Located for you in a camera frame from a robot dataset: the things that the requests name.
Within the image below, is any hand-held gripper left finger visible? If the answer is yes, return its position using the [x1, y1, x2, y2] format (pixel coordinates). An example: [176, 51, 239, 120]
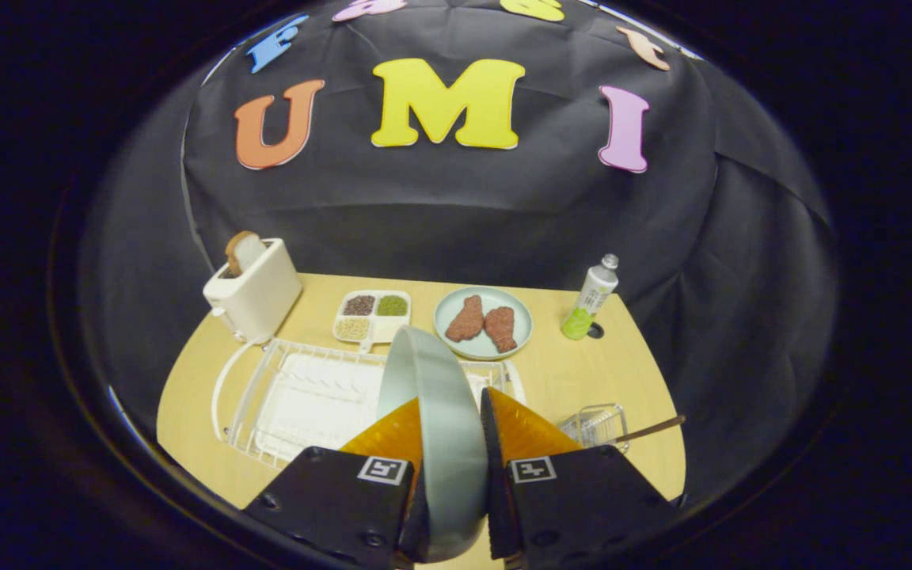
[242, 396, 431, 570]

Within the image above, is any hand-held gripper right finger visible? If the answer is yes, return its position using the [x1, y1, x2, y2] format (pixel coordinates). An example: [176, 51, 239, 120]
[480, 386, 678, 561]

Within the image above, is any small wire basket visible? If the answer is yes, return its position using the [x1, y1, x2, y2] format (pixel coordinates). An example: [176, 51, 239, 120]
[557, 404, 629, 454]

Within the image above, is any white wire dish rack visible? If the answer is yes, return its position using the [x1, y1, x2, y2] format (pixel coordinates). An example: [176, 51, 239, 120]
[212, 338, 526, 469]

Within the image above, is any brown wooden-handled spoon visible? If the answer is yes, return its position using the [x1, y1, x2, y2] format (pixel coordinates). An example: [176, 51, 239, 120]
[613, 415, 686, 446]

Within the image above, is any pale blue-grey plate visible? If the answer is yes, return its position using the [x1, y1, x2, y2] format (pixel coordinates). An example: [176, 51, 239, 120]
[377, 325, 490, 563]

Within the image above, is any pale green meat plate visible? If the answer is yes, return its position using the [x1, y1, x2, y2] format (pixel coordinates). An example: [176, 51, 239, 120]
[433, 286, 534, 361]

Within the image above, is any white compartment tray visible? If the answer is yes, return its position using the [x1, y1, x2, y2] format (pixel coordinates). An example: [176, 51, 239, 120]
[333, 290, 412, 353]

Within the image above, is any smaller brown meat piece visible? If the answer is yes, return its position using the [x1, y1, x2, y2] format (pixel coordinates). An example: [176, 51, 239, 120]
[484, 306, 518, 353]

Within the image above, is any white bottle with green label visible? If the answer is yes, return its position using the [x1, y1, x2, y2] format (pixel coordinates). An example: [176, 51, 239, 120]
[560, 254, 620, 341]

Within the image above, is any larger brown meat piece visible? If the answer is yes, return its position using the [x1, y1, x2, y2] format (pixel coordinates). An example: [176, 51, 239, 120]
[445, 295, 485, 343]

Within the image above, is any white toaster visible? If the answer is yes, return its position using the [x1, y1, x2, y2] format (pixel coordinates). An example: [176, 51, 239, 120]
[203, 237, 303, 344]

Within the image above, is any toast bread slice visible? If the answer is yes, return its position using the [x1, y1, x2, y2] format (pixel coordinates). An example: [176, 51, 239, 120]
[225, 230, 267, 276]

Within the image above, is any black backdrop cloth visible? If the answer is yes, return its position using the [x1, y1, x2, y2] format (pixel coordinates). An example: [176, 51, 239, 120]
[80, 0, 837, 507]

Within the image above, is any white toaster cable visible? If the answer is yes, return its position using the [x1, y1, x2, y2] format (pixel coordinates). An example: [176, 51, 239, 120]
[211, 307, 271, 434]

